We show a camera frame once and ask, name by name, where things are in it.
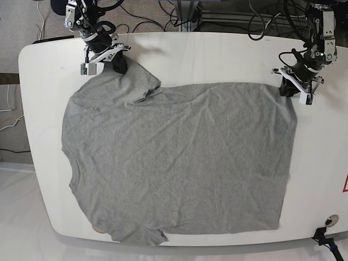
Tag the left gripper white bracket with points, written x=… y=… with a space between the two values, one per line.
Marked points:
x=291 y=84

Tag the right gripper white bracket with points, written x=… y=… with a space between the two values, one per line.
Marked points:
x=110 y=51

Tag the grey t-shirt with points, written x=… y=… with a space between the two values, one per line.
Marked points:
x=149 y=161

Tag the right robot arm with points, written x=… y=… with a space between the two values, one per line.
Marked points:
x=105 y=61

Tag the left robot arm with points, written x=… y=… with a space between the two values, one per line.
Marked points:
x=314 y=25

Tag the red warning triangle sticker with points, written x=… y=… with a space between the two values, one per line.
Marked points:
x=345 y=188

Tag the silver table grommet right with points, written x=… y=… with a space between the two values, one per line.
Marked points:
x=332 y=220

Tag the beige table grommet left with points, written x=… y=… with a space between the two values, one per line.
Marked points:
x=98 y=230

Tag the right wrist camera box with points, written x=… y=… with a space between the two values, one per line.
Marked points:
x=91 y=69

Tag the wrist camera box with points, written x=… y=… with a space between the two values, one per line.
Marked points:
x=306 y=98
x=91 y=69

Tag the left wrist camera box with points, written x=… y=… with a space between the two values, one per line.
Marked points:
x=306 y=98

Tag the aluminium frame post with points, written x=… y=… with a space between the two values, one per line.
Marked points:
x=188 y=15

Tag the black clamp with cable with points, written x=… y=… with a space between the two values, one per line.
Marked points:
x=322 y=240

